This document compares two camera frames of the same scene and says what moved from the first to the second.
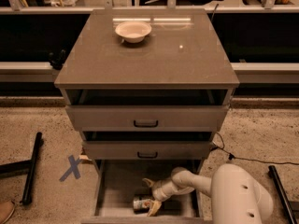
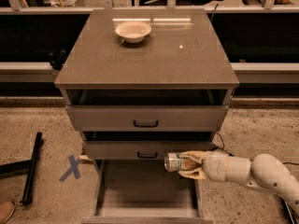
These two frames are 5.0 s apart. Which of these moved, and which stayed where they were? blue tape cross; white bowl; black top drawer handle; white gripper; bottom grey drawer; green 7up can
Moved: white gripper; green 7up can
Stayed: black top drawer handle; white bowl; bottom grey drawer; blue tape cross
